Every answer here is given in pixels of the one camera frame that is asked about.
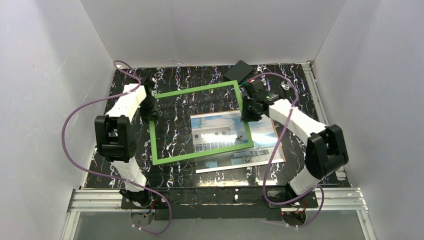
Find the green picture frame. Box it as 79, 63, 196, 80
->
149, 80, 254, 165

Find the building photo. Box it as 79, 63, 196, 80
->
190, 110, 278, 174

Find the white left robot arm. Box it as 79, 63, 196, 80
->
94, 76, 159, 205

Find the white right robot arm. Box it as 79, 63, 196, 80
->
241, 79, 349, 200

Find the black square box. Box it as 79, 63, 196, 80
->
223, 60, 255, 84

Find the green handled screwdriver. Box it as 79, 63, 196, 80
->
239, 78, 255, 87

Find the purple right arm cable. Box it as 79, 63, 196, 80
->
251, 72, 326, 229

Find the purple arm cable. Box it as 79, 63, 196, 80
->
251, 72, 326, 229
61, 60, 173, 235

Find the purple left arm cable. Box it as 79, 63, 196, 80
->
61, 60, 173, 235

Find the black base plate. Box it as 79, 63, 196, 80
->
119, 186, 308, 221

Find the aluminium rail frame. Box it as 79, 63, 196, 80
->
61, 63, 376, 240

